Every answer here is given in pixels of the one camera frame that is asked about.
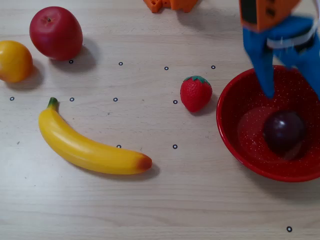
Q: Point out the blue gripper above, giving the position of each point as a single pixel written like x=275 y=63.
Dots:
x=280 y=31

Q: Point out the dark purple plum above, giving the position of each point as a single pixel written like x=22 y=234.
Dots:
x=283 y=132

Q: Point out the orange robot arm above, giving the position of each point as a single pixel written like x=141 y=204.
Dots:
x=267 y=12

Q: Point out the orange robot base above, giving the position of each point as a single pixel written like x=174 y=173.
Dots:
x=172 y=4

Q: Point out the red speckled bowl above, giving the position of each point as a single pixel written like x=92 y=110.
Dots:
x=247 y=140

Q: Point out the red toy strawberry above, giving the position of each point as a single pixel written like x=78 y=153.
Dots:
x=196 y=95

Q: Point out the yellow toy banana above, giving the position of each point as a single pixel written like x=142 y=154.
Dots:
x=82 y=147

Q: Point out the red toy apple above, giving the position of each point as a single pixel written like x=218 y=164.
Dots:
x=56 y=33

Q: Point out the yellow orange round fruit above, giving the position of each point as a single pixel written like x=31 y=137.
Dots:
x=15 y=61

